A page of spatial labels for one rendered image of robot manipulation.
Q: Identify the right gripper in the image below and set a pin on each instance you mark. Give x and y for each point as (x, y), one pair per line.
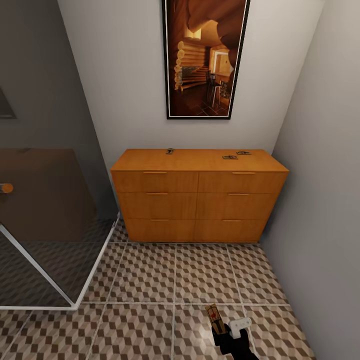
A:
(229, 345)

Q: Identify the picture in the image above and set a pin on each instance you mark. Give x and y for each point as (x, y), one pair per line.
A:
(203, 42)

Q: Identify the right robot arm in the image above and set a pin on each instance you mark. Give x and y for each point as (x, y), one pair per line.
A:
(236, 340)

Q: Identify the cabinet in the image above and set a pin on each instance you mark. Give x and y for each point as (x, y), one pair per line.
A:
(195, 195)

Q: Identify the shower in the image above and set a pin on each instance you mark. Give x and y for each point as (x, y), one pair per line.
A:
(73, 307)

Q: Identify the door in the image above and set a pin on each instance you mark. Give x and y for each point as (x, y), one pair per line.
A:
(21, 284)
(56, 198)

